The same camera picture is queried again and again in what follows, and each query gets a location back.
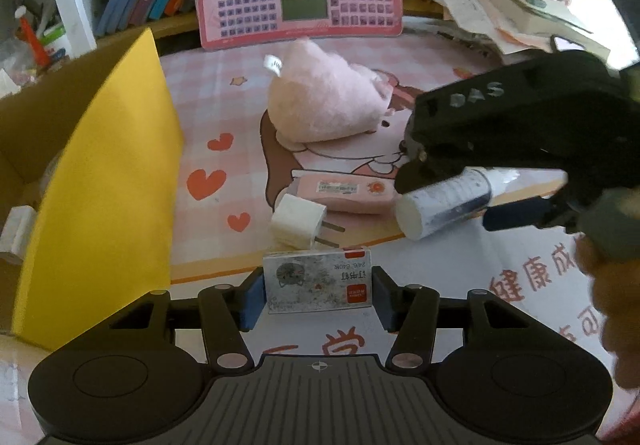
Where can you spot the pink plush toy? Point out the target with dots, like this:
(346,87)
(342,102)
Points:
(317,96)

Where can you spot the stack of papers and books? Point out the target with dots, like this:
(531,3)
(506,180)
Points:
(517,25)

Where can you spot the white charger block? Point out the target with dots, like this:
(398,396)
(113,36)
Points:
(16,233)

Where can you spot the white spray bottle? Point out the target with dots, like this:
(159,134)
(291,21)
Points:
(431,208)

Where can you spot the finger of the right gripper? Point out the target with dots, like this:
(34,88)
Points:
(417,174)
(536,211)

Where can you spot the small staples box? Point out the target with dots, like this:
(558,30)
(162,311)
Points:
(318,280)

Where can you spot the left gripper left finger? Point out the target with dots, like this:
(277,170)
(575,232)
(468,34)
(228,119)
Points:
(226,312)

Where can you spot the red white pen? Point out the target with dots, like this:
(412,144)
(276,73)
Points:
(41,57)

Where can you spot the person's right hand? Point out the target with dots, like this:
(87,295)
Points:
(615,295)

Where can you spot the yellow cardboard box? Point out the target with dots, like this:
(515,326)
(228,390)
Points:
(95,149)

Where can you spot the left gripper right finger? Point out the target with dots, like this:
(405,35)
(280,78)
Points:
(410,312)

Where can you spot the white plug adapter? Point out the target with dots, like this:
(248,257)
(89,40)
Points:
(298,222)

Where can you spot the pink rectangular case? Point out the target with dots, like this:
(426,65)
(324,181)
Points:
(347,193)

